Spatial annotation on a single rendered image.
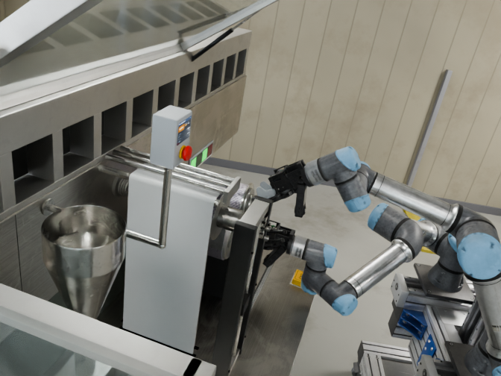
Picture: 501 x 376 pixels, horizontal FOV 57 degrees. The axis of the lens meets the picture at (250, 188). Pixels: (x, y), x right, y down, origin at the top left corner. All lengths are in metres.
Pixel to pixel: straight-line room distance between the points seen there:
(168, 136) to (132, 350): 0.44
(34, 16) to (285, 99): 3.98
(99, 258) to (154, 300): 0.61
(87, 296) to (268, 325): 0.85
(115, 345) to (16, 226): 0.59
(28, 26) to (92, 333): 0.33
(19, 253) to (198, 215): 0.42
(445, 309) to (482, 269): 0.86
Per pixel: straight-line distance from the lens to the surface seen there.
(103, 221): 0.93
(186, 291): 1.34
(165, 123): 0.85
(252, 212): 1.12
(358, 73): 4.43
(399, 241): 1.75
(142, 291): 1.42
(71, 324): 0.57
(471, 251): 1.44
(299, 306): 1.72
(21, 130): 1.03
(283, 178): 1.42
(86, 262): 0.82
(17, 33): 0.56
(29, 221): 1.12
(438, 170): 4.92
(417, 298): 2.24
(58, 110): 1.10
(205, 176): 1.22
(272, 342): 1.57
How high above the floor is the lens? 2.00
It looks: 27 degrees down
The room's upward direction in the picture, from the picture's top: 10 degrees clockwise
